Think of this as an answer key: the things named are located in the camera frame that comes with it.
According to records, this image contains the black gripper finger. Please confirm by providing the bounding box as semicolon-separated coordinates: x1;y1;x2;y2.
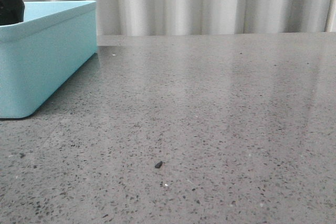
1;0;25;26

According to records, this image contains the light blue storage box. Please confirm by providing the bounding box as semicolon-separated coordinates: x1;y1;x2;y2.
1;1;97;119

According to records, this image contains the small black debris piece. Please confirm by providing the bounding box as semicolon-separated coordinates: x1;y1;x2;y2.
154;161;163;168

